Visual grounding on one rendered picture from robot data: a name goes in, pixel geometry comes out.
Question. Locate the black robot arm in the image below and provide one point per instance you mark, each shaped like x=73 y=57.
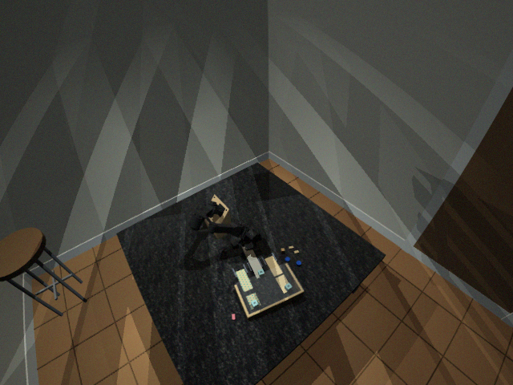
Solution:
x=235 y=228

